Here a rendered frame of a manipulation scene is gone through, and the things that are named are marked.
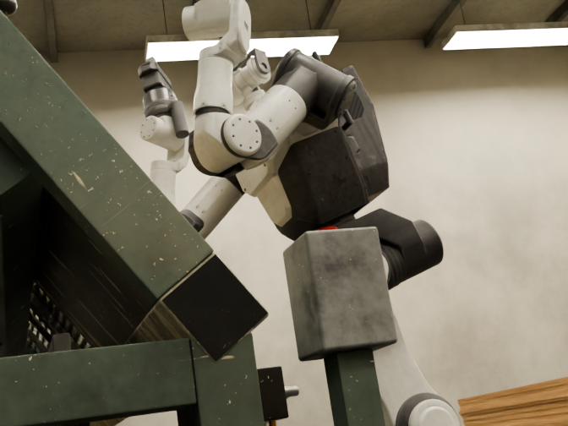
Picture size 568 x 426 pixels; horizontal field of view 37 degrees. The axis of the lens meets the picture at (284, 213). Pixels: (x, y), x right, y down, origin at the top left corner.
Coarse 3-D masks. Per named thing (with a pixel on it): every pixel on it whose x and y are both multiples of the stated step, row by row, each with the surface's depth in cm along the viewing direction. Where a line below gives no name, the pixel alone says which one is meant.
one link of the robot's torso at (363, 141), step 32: (352, 128) 185; (288, 160) 177; (320, 160) 178; (352, 160) 181; (384, 160) 185; (256, 192) 189; (288, 192) 178; (320, 192) 177; (352, 192) 180; (288, 224) 184; (320, 224) 179
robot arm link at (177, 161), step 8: (184, 144) 214; (168, 152) 217; (176, 152) 215; (184, 152) 213; (160, 160) 209; (168, 160) 217; (176, 160) 213; (184, 160) 213; (152, 168) 209; (160, 168) 208; (168, 168) 208; (176, 168) 210
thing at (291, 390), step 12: (264, 372) 147; (276, 372) 148; (264, 384) 146; (276, 384) 147; (264, 396) 146; (276, 396) 146; (288, 396) 149; (264, 408) 145; (276, 408) 146; (180, 420) 182; (264, 420) 144; (276, 420) 152
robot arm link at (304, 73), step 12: (300, 60) 168; (312, 60) 169; (288, 72) 167; (300, 72) 166; (312, 72) 167; (324, 72) 167; (336, 72) 168; (276, 84) 164; (288, 84) 163; (300, 84) 163; (312, 84) 165; (324, 84) 166; (336, 84) 166; (312, 96) 165; (324, 96) 166; (312, 108) 167; (324, 108) 168
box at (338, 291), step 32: (288, 256) 132; (320, 256) 124; (352, 256) 126; (288, 288) 133; (320, 288) 123; (352, 288) 124; (384, 288) 126; (320, 320) 121; (352, 320) 123; (384, 320) 124; (320, 352) 122
